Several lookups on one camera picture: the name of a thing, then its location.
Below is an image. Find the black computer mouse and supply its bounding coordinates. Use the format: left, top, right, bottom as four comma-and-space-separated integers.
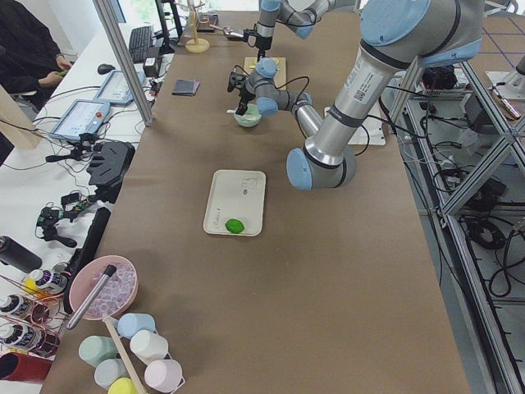
97, 63, 115, 75

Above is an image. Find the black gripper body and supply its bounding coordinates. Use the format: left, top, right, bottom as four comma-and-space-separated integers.
255, 33, 272, 51
240, 80, 256, 105

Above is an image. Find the red cylinder can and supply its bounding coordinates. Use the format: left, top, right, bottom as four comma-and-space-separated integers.
1, 353, 53, 384

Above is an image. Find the white ceramic spoon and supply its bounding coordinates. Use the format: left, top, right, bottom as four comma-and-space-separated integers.
226, 109, 258, 121

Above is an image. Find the cream rabbit tray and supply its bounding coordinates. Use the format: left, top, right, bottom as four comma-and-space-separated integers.
203, 169, 267, 236

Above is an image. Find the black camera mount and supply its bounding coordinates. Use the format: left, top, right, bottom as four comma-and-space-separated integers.
242, 29, 258, 43
226, 65, 249, 93

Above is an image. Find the green cup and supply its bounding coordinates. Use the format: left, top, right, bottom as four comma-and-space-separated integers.
78, 336, 118, 368

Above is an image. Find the pink cup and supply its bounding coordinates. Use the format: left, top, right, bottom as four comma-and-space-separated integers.
144, 360, 183, 393

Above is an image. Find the blue teach pendant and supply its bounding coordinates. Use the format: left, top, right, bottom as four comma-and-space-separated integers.
94, 70, 134, 107
48, 99, 111, 141

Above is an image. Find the pink bowl with ice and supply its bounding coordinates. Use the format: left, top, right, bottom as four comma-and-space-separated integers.
68, 255, 139, 320

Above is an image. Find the black keyboard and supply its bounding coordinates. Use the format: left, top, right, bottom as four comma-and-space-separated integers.
128, 25, 153, 64

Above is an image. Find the metal muddler stick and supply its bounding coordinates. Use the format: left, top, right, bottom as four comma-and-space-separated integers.
66, 264, 117, 330

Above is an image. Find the wooden mug tree stand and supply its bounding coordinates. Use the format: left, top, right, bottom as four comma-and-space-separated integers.
185, 0, 210, 53

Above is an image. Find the yellow cup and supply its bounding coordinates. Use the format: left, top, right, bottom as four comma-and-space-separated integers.
107, 377, 138, 394

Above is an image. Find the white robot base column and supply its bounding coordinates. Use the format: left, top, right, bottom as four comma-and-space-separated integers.
348, 103, 386, 146

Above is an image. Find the metal scoop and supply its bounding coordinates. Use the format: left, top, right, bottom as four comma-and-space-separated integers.
211, 25, 244, 41

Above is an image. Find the green lime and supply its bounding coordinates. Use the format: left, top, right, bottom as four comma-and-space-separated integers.
225, 218, 245, 234

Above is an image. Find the blue teach pendant far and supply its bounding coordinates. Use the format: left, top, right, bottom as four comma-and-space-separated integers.
94, 70, 134, 107

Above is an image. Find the light green bowl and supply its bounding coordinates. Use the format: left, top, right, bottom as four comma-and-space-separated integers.
233, 103, 262, 127

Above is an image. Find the blue teach pendant near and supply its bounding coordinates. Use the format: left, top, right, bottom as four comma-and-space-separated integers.
48, 99, 111, 141

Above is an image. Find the grey blue cup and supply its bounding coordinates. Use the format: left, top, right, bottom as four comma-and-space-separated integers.
94, 359, 129, 390

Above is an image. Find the white cup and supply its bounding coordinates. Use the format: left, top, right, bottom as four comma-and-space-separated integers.
130, 330, 168, 365

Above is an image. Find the wooden cutting board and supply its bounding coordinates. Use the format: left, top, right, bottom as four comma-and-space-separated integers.
244, 57, 286, 90

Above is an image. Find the seated person in black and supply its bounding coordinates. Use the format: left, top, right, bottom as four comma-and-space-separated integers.
1, 1, 72, 109

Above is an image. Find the grey folded cloth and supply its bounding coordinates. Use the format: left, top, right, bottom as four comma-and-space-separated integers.
171, 79, 200, 96

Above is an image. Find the light blue cup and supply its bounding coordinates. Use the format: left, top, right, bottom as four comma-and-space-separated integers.
116, 313, 156, 339

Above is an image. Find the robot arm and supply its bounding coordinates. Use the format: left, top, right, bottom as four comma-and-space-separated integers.
227, 0, 485, 190
244, 0, 360, 61

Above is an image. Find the black gripper stand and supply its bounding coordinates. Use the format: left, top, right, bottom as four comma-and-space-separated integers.
87, 141, 135, 204

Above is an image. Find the aluminium frame post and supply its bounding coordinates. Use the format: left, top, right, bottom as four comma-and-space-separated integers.
93, 0, 154, 126

